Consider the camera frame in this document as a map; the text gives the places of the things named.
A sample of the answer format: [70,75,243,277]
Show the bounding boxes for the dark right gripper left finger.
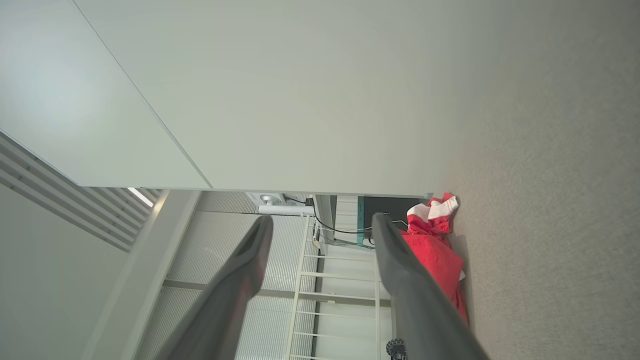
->
[155,215,275,360]

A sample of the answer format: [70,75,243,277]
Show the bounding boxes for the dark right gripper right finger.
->
[371,213,491,360]

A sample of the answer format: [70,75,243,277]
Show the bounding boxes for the red number 23 basketball jersey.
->
[400,231,471,327]

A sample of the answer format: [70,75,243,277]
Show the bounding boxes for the red white basketball shorts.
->
[406,192,460,236]

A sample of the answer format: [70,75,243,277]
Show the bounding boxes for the black box device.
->
[363,196,427,247]

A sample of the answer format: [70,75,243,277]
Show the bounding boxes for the white bar under device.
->
[258,204,317,217]

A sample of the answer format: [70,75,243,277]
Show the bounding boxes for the white round-lens device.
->
[245,192,287,207]

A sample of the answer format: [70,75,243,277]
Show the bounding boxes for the bright ceiling light strip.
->
[127,187,155,209]

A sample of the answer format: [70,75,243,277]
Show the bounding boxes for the white metal rail rack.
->
[286,214,397,360]

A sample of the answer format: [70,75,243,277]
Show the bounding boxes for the thin black wall cable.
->
[284,197,375,236]

